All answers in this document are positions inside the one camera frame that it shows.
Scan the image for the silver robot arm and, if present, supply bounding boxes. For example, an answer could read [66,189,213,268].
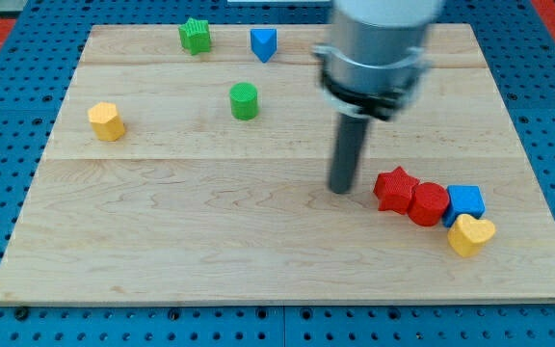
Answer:
[313,0,444,122]

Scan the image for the red star block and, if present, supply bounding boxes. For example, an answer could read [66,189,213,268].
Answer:
[373,166,420,215]

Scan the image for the green star block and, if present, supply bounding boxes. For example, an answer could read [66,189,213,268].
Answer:
[178,17,212,55]

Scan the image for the yellow hexagon block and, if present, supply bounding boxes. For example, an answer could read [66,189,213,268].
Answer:
[88,102,125,142]

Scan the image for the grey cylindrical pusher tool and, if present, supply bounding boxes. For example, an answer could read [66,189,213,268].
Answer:
[328,115,369,194]

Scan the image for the green cylinder block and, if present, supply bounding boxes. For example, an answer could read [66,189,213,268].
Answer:
[229,82,259,120]

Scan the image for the wooden board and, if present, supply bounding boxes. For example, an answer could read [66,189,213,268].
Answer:
[0,24,555,307]

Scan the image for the blue triangle block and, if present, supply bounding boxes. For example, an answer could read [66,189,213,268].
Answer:
[250,28,278,63]

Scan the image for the red cylinder block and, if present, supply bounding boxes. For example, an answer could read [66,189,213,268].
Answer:
[408,182,449,227]

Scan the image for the blue cube block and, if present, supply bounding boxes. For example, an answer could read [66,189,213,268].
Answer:
[442,185,486,227]

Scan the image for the yellow heart block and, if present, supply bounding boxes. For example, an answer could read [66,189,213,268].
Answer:
[447,214,496,257]

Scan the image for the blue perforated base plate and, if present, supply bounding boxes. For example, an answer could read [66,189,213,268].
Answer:
[0,0,555,346]

